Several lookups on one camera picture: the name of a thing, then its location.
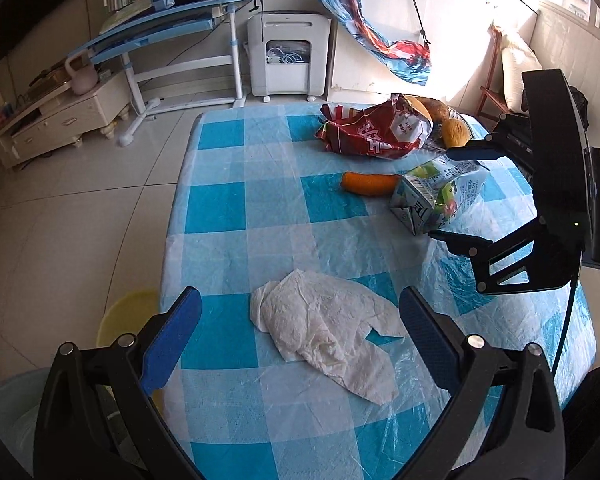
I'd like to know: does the green white juice carton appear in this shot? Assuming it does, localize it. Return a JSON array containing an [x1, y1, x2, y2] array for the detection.
[[389, 155, 488, 235]]

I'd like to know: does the red snack bag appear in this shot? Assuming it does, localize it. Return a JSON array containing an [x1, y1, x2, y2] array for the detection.
[[315, 93, 434, 160]]

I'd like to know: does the long orange peel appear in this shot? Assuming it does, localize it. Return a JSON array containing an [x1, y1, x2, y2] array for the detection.
[[340, 171, 400, 197]]

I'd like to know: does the small white tissue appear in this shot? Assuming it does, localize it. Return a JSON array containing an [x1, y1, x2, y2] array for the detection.
[[250, 269, 407, 405]]

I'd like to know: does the yellow plastic trash bin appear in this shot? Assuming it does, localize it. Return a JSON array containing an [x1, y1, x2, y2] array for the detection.
[[96, 289, 160, 348]]

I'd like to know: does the brown mango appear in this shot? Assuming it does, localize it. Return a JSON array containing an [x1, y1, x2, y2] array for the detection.
[[405, 94, 450, 122]]

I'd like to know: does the wooden chair with cushion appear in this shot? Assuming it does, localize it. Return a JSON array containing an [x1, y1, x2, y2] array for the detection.
[[475, 24, 542, 122]]

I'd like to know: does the light blue sofa seat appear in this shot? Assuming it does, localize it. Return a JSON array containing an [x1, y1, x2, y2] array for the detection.
[[0, 368, 50, 474]]

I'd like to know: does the colourful kite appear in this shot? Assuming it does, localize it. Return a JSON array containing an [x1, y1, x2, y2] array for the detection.
[[318, 0, 431, 86]]

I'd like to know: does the white air purifier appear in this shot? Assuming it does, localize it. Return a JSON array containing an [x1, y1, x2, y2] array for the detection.
[[246, 12, 332, 102]]

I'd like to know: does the cream TV cabinet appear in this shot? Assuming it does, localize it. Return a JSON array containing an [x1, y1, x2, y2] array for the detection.
[[0, 73, 131, 169]]

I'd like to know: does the pink kettlebell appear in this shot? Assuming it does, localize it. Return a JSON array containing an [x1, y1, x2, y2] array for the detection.
[[65, 50, 98, 96]]

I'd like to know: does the blue white study desk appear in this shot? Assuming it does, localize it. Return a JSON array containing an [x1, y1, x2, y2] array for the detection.
[[69, 0, 257, 146]]

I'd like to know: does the wire fruit basket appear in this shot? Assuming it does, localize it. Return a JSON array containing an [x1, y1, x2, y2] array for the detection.
[[418, 96, 476, 152]]

